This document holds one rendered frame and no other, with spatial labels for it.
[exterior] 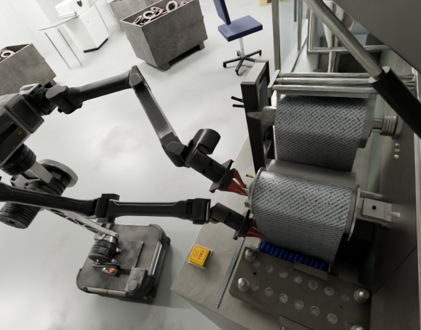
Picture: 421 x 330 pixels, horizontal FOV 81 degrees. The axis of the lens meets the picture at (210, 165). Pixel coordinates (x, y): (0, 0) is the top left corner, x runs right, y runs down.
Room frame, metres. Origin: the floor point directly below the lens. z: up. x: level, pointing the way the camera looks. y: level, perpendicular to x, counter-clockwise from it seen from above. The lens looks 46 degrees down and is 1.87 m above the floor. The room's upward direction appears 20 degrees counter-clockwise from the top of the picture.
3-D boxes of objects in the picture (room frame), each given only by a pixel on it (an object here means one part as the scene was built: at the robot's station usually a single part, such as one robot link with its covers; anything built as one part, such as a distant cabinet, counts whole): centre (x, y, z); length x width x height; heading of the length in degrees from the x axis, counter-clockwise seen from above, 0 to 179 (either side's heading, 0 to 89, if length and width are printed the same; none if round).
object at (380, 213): (0.24, -0.34, 1.28); 0.06 x 0.05 x 0.02; 50
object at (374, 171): (1.02, -1.07, 1.02); 2.24 x 0.04 x 0.24; 140
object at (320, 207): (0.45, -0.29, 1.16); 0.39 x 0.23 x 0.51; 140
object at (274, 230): (0.30, -0.17, 1.11); 0.23 x 0.01 x 0.18; 50
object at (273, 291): (0.19, -0.12, 1.00); 0.40 x 0.16 x 0.06; 50
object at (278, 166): (0.44, -0.28, 1.17); 0.26 x 0.12 x 0.12; 50
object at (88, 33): (7.26, 1.71, 0.54); 2.28 x 0.57 x 1.08; 156
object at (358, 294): (0.12, -0.27, 1.05); 0.04 x 0.04 x 0.04
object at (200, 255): (0.46, 0.17, 0.91); 0.07 x 0.07 x 0.02; 50
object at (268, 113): (0.63, -0.26, 1.33); 0.06 x 0.06 x 0.06; 50
